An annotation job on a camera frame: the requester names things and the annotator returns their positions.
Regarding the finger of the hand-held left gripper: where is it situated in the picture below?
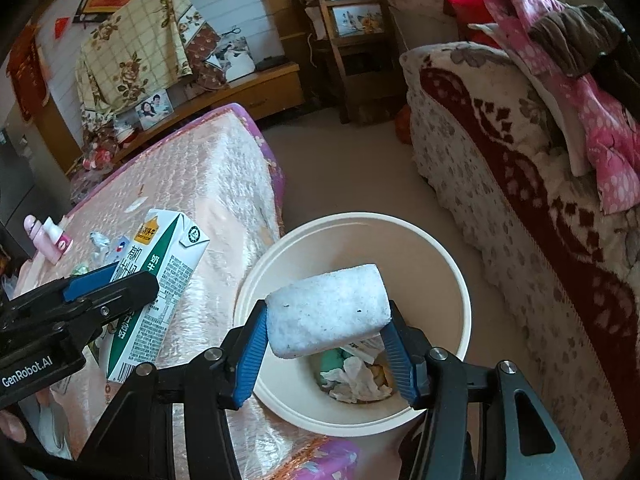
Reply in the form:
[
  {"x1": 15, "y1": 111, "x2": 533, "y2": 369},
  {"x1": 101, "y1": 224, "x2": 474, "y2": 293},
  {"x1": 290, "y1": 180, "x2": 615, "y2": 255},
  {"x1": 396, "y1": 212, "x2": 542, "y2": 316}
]
[
  {"x1": 0, "y1": 262, "x2": 123, "y2": 322},
  {"x1": 60, "y1": 271, "x2": 161, "y2": 346}
]

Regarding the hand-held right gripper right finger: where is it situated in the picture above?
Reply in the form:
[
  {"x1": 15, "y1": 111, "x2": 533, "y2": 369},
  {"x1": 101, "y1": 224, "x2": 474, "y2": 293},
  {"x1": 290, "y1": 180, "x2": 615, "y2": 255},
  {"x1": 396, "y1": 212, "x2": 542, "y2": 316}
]
[{"x1": 382, "y1": 301, "x2": 586, "y2": 480}]

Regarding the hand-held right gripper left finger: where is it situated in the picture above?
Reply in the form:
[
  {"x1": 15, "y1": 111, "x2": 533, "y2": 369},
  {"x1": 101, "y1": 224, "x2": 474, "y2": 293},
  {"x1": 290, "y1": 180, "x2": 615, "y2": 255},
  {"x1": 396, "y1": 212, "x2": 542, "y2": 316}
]
[{"x1": 75, "y1": 301, "x2": 271, "y2": 480}]

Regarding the green white milk carton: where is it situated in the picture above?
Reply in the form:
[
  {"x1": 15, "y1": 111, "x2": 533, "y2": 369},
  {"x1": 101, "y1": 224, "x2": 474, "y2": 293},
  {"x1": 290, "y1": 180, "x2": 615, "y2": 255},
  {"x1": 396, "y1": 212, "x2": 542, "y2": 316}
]
[{"x1": 102, "y1": 208, "x2": 210, "y2": 383}]

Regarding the white foam block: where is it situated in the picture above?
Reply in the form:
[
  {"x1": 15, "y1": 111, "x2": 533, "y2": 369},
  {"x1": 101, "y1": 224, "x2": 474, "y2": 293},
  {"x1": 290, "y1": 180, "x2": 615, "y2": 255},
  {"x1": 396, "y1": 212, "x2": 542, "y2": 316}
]
[{"x1": 265, "y1": 262, "x2": 392, "y2": 359}]

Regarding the white round bin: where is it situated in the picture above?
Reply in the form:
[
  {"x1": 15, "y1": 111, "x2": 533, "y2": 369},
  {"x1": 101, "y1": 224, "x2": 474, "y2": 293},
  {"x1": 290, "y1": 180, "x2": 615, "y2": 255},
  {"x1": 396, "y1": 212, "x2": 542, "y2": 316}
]
[{"x1": 232, "y1": 214, "x2": 473, "y2": 437}]

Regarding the person's left hand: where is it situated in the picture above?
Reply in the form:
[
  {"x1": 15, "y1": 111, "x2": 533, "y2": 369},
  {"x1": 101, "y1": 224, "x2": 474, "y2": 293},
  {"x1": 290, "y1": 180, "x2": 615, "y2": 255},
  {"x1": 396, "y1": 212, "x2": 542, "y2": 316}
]
[{"x1": 0, "y1": 407, "x2": 27, "y2": 443}]

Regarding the crumpled white green wrapper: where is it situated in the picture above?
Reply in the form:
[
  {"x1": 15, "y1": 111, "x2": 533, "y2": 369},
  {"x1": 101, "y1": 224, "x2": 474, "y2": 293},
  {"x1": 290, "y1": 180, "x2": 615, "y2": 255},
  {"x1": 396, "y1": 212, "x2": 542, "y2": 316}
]
[{"x1": 89, "y1": 231, "x2": 113, "y2": 263}]

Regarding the white crumpled tissue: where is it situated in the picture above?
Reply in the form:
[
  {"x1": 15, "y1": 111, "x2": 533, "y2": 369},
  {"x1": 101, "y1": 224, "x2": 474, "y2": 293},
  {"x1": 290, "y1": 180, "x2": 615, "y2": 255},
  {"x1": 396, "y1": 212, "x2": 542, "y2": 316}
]
[{"x1": 320, "y1": 357, "x2": 393, "y2": 403}]

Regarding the white pill bottle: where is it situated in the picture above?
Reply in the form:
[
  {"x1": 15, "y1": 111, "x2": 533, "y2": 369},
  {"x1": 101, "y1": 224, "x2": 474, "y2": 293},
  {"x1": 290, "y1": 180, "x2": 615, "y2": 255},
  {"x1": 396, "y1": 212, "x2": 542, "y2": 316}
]
[{"x1": 42, "y1": 217, "x2": 73, "y2": 256}]

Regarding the pink bottle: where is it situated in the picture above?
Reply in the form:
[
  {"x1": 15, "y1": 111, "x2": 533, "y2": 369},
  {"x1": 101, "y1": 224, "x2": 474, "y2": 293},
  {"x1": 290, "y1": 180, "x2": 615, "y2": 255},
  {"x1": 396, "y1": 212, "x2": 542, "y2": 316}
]
[{"x1": 24, "y1": 214, "x2": 63, "y2": 263}]

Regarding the grey refrigerator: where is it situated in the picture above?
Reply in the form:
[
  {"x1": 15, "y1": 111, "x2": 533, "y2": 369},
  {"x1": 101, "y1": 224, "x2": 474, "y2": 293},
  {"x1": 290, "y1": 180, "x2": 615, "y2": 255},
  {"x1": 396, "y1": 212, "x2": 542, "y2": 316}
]
[{"x1": 0, "y1": 125, "x2": 71, "y2": 261}]

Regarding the wrapped flower bouquet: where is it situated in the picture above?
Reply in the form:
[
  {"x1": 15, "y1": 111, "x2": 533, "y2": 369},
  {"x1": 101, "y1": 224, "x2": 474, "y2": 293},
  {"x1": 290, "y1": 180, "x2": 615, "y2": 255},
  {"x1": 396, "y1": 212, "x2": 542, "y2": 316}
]
[{"x1": 80, "y1": 110, "x2": 141, "y2": 171}]

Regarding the framed couple photo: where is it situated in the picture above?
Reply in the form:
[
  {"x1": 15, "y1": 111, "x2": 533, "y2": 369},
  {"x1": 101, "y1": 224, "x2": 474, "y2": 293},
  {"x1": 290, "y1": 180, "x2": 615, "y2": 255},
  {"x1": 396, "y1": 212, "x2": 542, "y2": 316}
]
[{"x1": 136, "y1": 90, "x2": 174, "y2": 131}]

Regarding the red bag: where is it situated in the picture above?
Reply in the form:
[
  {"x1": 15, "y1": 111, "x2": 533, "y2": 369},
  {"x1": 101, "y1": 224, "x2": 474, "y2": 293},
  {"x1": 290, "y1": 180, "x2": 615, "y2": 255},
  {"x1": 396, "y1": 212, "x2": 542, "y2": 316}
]
[{"x1": 395, "y1": 105, "x2": 413, "y2": 146}]

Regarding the sofa with floral blanket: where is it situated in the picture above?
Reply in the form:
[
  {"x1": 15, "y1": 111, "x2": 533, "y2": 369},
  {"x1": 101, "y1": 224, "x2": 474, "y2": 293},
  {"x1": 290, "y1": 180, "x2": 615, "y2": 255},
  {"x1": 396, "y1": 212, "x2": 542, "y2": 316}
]
[{"x1": 400, "y1": 42, "x2": 640, "y2": 480}]

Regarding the wooden cabinet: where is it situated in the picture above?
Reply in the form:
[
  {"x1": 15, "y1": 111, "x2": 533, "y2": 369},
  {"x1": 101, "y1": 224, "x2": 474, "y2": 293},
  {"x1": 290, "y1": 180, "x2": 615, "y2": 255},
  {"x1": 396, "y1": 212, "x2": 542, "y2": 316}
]
[{"x1": 65, "y1": 62, "x2": 306, "y2": 176}]

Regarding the yellow floral cloth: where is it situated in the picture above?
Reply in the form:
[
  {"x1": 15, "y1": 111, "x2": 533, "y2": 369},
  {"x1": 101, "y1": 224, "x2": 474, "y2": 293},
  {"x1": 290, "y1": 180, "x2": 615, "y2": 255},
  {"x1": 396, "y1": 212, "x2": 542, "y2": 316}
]
[{"x1": 75, "y1": 0, "x2": 236, "y2": 116}]

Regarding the wedding photo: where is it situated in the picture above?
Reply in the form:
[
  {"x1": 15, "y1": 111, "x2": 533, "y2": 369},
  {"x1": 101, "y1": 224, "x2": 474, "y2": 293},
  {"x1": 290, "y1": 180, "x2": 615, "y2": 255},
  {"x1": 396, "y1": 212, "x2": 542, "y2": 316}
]
[{"x1": 212, "y1": 37, "x2": 255, "y2": 82}]

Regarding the dark wooden chair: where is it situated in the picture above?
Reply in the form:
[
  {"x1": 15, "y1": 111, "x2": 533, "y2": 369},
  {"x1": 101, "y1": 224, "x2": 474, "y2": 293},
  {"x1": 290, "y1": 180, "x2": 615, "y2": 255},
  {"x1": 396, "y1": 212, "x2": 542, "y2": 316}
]
[{"x1": 292, "y1": 0, "x2": 401, "y2": 123}]

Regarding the pink dotted jacket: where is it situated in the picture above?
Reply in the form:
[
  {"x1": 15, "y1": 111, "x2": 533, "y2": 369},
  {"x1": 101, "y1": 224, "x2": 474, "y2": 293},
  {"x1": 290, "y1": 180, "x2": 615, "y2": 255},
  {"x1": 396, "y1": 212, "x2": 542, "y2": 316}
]
[{"x1": 480, "y1": 0, "x2": 640, "y2": 216}]

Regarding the white floral printed box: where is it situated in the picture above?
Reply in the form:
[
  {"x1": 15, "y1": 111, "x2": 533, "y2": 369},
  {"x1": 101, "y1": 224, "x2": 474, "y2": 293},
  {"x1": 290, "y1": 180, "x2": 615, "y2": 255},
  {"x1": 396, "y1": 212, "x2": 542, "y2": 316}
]
[{"x1": 332, "y1": 4, "x2": 386, "y2": 37}]

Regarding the red cushion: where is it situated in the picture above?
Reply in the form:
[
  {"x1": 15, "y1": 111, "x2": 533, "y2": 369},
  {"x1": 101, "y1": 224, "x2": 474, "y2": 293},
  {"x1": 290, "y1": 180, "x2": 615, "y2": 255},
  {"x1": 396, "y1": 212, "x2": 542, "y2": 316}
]
[{"x1": 445, "y1": 0, "x2": 501, "y2": 48}]

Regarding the brown jacket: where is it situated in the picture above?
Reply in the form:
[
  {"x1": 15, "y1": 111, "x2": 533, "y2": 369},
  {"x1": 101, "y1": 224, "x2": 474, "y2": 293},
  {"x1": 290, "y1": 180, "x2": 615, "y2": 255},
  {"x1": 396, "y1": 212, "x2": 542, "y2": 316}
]
[{"x1": 530, "y1": 5, "x2": 640, "y2": 91}]

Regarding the red tasselled wall hanging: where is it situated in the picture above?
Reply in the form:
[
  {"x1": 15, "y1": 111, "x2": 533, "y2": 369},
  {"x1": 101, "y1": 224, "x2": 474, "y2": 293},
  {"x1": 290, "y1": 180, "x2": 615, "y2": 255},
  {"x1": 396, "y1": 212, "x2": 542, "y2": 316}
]
[{"x1": 7, "y1": 30, "x2": 51, "y2": 121}]

